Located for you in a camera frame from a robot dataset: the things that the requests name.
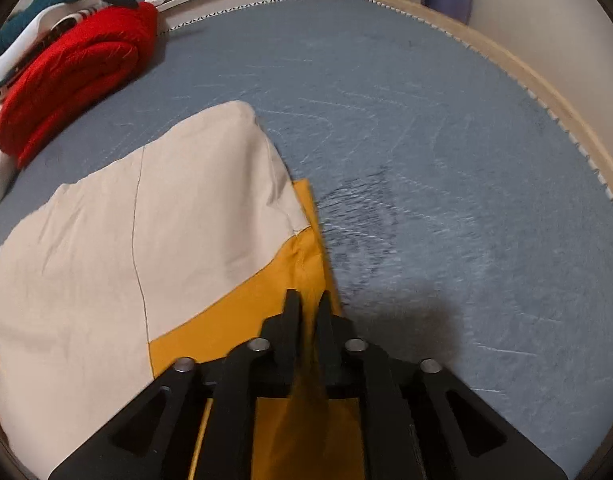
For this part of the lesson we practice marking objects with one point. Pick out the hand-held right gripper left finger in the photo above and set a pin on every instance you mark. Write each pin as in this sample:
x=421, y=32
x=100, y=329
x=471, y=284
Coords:
x=289, y=340

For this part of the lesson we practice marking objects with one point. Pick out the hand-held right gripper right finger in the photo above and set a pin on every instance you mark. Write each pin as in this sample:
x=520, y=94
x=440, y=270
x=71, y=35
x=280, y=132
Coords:
x=329, y=345

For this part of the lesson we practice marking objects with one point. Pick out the beige and orange jacket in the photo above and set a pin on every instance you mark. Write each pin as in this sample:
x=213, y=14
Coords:
x=86, y=260

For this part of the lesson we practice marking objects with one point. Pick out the bed with grey-blue sheet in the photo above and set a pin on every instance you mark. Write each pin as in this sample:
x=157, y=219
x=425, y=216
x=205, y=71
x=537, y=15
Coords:
x=411, y=135

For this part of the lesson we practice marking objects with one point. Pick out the red folded blanket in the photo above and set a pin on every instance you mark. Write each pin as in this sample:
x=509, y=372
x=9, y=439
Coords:
x=71, y=70

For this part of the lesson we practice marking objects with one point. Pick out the wooden bed frame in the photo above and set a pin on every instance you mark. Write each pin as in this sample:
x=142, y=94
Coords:
x=536, y=75

